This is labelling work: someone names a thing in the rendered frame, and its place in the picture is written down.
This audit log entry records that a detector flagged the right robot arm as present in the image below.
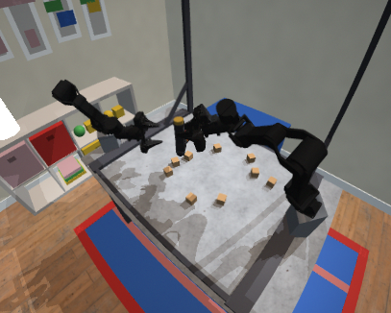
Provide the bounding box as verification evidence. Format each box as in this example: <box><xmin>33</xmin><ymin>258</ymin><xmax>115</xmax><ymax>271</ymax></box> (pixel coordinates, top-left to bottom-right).
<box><xmin>52</xmin><ymin>80</ymin><xmax>127</xmax><ymax>139</ymax></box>

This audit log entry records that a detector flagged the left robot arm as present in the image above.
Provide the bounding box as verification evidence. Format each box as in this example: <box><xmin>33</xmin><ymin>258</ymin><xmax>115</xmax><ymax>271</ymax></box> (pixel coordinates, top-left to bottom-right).
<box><xmin>193</xmin><ymin>99</ymin><xmax>328</xmax><ymax>219</ymax></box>

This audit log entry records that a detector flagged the small tan block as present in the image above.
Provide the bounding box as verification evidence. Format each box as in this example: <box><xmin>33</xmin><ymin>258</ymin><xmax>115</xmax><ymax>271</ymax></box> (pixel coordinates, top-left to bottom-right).
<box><xmin>171</xmin><ymin>156</ymin><xmax>180</xmax><ymax>167</ymax></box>
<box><xmin>183</xmin><ymin>151</ymin><xmax>193</xmax><ymax>161</ymax></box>
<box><xmin>185</xmin><ymin>192</ymin><xmax>197</xmax><ymax>205</ymax></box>
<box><xmin>163</xmin><ymin>166</ymin><xmax>173</xmax><ymax>178</ymax></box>
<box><xmin>216</xmin><ymin>193</ymin><xmax>227</xmax><ymax>205</ymax></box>
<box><xmin>246</xmin><ymin>154</ymin><xmax>256</xmax><ymax>163</ymax></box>
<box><xmin>213</xmin><ymin>143</ymin><xmax>222</xmax><ymax>153</ymax></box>
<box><xmin>266</xmin><ymin>177</ymin><xmax>277</xmax><ymax>188</ymax></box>
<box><xmin>251</xmin><ymin>167</ymin><xmax>259</xmax><ymax>178</ymax></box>

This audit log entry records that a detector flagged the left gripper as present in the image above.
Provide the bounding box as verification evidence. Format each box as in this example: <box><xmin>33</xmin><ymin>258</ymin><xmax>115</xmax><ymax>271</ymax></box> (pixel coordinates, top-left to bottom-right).
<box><xmin>176</xmin><ymin>114</ymin><xmax>222</xmax><ymax>152</ymax></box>

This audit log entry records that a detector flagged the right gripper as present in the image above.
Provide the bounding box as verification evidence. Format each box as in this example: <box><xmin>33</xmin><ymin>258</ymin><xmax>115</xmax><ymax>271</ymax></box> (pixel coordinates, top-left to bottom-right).
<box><xmin>124</xmin><ymin>111</ymin><xmax>162</xmax><ymax>154</ymax></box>

